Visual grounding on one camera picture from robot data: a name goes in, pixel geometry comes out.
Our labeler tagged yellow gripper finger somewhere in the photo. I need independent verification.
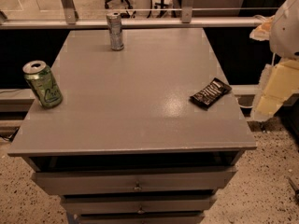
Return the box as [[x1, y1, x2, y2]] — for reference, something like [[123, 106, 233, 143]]
[[250, 60, 299, 121], [249, 15, 274, 41]]

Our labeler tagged black rxbar chocolate wrapper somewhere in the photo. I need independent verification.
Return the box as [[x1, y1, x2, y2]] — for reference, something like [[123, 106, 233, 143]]
[[190, 77, 232, 109]]

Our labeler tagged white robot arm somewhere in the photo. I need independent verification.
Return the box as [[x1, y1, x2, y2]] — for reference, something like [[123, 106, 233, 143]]
[[249, 0, 299, 122]]

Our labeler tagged top grey drawer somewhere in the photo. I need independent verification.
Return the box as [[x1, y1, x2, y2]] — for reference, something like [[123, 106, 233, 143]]
[[32, 166, 236, 195]]

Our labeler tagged grey drawer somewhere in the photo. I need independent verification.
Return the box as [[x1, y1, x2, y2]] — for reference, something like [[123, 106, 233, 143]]
[[62, 194, 216, 215], [78, 212, 205, 224], [32, 166, 236, 195]]

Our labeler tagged silver slim can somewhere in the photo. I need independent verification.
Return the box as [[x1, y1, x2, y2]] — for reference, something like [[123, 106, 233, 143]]
[[107, 12, 124, 50]]

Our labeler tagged middle grey drawer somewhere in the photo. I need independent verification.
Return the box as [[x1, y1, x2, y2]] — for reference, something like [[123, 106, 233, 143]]
[[62, 194, 216, 215]]

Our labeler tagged grey drawer cabinet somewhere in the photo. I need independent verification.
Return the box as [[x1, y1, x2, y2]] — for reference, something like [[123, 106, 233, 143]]
[[7, 27, 258, 224]]

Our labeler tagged bottom grey drawer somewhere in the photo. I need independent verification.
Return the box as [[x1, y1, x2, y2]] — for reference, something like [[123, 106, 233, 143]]
[[78, 212, 205, 224]]

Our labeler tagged green soda can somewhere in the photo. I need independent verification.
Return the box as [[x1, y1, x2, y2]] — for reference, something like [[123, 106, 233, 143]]
[[22, 61, 63, 108]]

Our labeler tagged right metal bracket post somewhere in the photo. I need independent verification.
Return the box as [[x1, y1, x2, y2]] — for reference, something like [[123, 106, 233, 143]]
[[181, 0, 193, 23]]

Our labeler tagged metal bracket post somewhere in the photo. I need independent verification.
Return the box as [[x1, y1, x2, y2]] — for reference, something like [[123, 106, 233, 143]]
[[181, 0, 193, 23], [61, 0, 78, 24]]

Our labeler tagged left metal bracket post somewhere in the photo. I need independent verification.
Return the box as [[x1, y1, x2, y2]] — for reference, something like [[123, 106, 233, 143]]
[[61, 0, 78, 24]]

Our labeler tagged metal window rail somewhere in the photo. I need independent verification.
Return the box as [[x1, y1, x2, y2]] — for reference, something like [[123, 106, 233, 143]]
[[0, 17, 263, 30]]

